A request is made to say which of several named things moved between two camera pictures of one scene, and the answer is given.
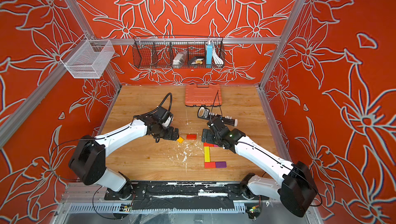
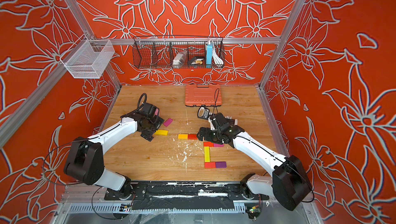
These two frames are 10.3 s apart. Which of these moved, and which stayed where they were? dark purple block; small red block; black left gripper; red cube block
Moved: black left gripper
Stayed: dark purple block; red cube block; small red block
